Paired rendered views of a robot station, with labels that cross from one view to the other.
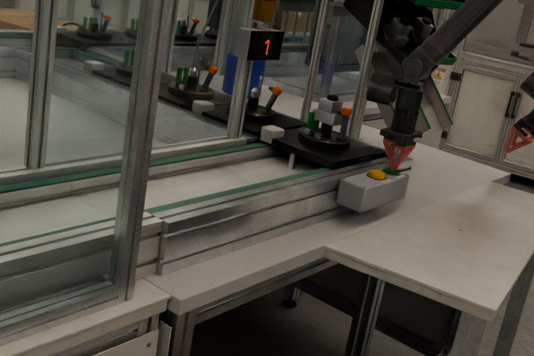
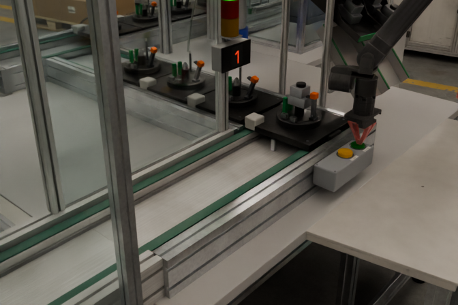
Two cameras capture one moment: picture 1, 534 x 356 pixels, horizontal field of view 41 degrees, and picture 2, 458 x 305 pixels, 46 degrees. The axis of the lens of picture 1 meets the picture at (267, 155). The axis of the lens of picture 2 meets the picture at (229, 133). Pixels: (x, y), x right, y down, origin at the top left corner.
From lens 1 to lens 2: 0.36 m
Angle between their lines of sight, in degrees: 11
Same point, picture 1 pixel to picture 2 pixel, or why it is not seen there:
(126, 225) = (127, 286)
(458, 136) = (420, 34)
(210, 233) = (206, 251)
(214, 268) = (214, 280)
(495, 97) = not seen: outside the picture
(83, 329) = not seen: outside the picture
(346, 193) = (320, 176)
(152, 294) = not seen: outside the picture
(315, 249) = (298, 237)
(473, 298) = (437, 271)
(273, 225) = (260, 222)
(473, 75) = not seen: outside the picture
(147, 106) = (124, 196)
